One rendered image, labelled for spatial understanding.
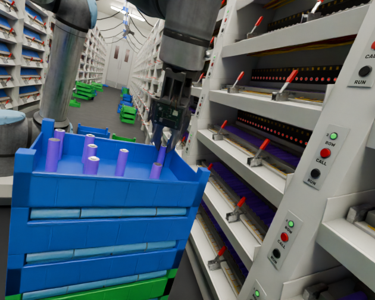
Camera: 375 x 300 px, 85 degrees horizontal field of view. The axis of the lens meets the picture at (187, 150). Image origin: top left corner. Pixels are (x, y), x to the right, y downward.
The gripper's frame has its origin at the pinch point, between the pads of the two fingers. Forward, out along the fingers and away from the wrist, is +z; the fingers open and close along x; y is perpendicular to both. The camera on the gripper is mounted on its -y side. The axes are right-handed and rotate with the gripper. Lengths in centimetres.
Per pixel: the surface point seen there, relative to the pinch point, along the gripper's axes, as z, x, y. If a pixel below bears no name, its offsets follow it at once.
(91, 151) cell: -3.3, -10.7, 15.2
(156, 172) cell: -2.9, 1.8, 15.1
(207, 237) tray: 41.7, 23.7, -10.8
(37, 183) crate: -4.2, -11.9, 26.5
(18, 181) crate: -4.5, -13.6, 27.5
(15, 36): 15, -165, -132
